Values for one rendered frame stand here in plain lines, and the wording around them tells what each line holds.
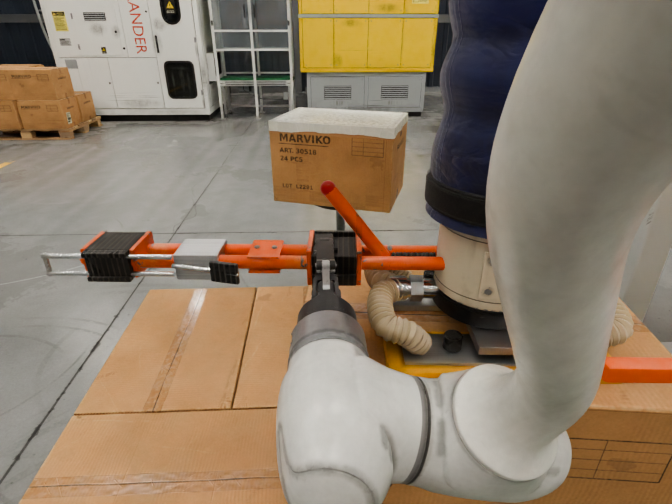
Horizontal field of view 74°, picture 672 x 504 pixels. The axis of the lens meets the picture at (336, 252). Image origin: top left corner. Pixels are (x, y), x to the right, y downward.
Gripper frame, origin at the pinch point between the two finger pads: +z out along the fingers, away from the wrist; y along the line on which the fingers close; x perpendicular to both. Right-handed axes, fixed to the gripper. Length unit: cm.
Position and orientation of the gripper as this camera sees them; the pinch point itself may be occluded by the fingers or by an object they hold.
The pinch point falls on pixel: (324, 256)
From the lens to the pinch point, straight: 71.4
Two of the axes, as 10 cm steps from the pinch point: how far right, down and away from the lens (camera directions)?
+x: 10.0, -0.2, 0.4
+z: -0.4, -4.6, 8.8
